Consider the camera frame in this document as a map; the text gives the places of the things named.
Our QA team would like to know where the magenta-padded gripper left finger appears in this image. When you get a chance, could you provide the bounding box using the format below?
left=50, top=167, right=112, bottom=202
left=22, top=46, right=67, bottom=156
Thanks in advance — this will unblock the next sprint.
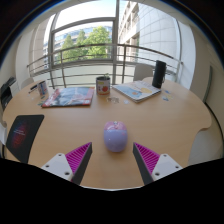
left=40, top=141, right=94, bottom=186

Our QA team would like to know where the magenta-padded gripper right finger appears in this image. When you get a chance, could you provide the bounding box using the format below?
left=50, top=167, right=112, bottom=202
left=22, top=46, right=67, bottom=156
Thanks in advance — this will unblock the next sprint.
left=132, top=142, right=184, bottom=186

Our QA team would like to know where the purple and pink computer mouse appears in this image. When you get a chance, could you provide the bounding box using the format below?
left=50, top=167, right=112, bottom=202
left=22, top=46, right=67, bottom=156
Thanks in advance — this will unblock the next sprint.
left=103, top=120, right=129, bottom=154

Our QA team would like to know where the black mouse pad red print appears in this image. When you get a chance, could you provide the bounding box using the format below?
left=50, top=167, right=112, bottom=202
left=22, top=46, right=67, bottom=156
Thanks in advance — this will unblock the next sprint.
left=4, top=114, right=45, bottom=164

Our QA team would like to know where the red and black magazine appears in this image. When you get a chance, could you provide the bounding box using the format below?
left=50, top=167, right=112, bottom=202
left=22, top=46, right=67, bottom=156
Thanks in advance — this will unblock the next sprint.
left=41, top=86, right=96, bottom=108

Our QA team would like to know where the light blue yellow booklet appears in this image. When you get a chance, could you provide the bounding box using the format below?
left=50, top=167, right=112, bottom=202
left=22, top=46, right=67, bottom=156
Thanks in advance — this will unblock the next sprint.
left=111, top=79, right=162, bottom=104

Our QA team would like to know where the black office printer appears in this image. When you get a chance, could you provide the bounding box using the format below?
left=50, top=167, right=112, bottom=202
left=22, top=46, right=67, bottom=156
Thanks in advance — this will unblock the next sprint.
left=0, top=76, right=17, bottom=111

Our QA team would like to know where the white chair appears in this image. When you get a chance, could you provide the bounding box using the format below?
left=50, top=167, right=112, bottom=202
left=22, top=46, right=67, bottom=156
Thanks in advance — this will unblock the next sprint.
left=20, top=77, right=35, bottom=90
left=133, top=63, right=154, bottom=82

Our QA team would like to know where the grey metal balcony railing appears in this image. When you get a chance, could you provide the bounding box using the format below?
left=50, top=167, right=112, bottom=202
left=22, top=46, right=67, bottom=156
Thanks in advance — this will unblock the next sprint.
left=26, top=43, right=184, bottom=89

